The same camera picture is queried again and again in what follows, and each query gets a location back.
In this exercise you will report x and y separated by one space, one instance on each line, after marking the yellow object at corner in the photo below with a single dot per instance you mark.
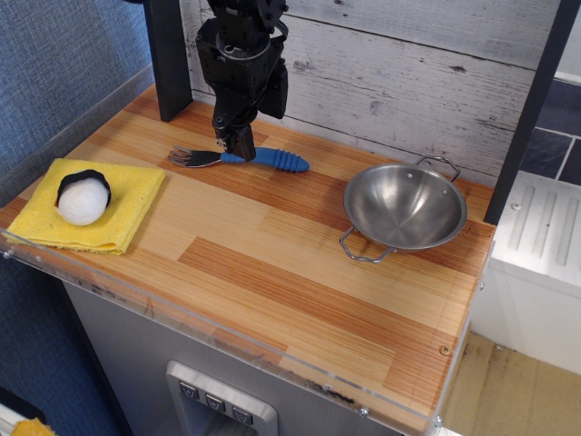
32 428

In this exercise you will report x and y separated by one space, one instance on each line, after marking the dark vertical post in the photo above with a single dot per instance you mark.
168 52
548 63

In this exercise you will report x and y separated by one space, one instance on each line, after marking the clear acrylic table guard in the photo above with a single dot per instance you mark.
334 346

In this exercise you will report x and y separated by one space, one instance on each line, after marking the blue handled metal fork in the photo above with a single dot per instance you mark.
275 158

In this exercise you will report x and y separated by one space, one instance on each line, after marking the silver dispenser button panel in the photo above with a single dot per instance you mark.
206 406

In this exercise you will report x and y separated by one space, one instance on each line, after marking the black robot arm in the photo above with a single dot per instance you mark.
263 15

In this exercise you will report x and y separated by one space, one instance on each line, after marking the stainless steel bowl with handles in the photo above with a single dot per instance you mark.
405 207

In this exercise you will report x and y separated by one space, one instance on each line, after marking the white and black plush ball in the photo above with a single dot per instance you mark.
83 197

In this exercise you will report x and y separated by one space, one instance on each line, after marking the dark right vertical post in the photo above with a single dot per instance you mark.
548 63

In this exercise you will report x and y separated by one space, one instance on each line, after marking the white ribbed cabinet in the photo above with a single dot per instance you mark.
529 296

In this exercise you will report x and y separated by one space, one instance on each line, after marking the yellow folded cloth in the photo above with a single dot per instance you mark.
133 191

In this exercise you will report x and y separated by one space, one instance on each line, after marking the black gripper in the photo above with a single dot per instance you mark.
248 75

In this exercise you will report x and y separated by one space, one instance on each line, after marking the dark left vertical post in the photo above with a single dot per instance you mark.
168 52

